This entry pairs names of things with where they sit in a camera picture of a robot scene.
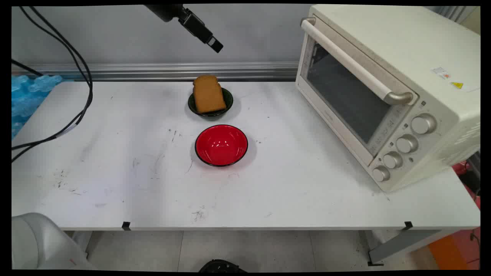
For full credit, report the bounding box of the cream toaster oven body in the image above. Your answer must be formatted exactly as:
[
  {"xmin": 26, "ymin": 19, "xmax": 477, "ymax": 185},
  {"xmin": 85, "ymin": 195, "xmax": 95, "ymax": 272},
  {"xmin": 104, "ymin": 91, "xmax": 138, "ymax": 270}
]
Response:
[{"xmin": 295, "ymin": 5, "xmax": 481, "ymax": 193}]

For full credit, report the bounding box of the silver oven knob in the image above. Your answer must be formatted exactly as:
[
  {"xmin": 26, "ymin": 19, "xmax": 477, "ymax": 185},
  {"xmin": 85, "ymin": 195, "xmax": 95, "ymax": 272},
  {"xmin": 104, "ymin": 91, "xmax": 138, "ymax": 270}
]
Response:
[
  {"xmin": 411, "ymin": 113, "xmax": 437, "ymax": 135},
  {"xmin": 395, "ymin": 134, "xmax": 419, "ymax": 154},
  {"xmin": 372, "ymin": 165, "xmax": 391, "ymax": 182},
  {"xmin": 382, "ymin": 151, "xmax": 404, "ymax": 169}
]

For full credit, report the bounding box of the dark green bowl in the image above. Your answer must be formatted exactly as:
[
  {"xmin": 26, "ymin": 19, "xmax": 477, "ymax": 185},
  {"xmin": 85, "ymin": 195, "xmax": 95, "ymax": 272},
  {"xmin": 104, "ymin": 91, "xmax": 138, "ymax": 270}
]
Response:
[{"xmin": 188, "ymin": 87, "xmax": 234, "ymax": 117}]

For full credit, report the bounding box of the red bowl with black rim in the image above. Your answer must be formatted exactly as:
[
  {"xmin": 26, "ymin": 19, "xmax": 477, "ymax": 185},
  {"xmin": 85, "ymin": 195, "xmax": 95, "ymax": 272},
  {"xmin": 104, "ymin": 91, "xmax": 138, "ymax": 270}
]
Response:
[{"xmin": 194, "ymin": 124, "xmax": 249, "ymax": 167}]

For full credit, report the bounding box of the red object beside table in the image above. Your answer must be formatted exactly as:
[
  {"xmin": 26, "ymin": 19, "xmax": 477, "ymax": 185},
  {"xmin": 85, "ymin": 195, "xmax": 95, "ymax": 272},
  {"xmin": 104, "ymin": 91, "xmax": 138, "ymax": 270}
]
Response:
[{"xmin": 452, "ymin": 161, "xmax": 481, "ymax": 210}]

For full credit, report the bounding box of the grey table leg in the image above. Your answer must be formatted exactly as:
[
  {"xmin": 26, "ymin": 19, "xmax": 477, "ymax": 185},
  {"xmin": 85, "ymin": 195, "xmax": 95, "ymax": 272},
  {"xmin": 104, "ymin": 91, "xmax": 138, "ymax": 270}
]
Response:
[{"xmin": 364, "ymin": 229, "xmax": 454, "ymax": 266}]

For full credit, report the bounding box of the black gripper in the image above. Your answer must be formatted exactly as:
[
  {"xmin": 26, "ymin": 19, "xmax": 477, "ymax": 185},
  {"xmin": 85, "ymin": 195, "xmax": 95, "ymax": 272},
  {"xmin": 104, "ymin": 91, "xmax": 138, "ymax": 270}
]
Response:
[{"xmin": 145, "ymin": 4, "xmax": 224, "ymax": 53}]

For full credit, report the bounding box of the glass oven door with handle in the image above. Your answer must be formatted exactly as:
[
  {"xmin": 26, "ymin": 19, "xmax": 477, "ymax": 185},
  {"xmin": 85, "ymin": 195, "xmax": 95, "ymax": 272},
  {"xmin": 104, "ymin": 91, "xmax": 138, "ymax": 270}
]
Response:
[{"xmin": 295, "ymin": 17, "xmax": 419, "ymax": 167}]

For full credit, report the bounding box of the brown bread slice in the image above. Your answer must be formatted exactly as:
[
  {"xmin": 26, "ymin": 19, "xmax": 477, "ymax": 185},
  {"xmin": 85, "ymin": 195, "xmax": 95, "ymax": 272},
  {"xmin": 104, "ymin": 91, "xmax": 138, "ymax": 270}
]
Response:
[{"xmin": 193, "ymin": 75, "xmax": 227, "ymax": 114}]

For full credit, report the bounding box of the blue plastic bag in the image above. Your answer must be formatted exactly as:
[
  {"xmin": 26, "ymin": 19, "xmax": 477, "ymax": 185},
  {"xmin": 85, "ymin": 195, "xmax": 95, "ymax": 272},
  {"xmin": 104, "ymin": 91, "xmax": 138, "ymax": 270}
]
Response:
[{"xmin": 12, "ymin": 74, "xmax": 64, "ymax": 139}]

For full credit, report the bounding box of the black round floor object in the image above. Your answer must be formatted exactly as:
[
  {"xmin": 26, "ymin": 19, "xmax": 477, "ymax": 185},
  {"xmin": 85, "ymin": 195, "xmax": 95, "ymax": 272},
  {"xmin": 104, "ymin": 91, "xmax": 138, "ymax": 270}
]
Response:
[{"xmin": 198, "ymin": 259, "xmax": 248, "ymax": 273}]

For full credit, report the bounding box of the aluminium profile rail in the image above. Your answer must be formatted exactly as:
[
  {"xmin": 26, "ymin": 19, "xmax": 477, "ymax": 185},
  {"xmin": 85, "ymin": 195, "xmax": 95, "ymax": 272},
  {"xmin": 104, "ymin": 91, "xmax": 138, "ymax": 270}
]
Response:
[{"xmin": 12, "ymin": 62, "xmax": 300, "ymax": 82}]

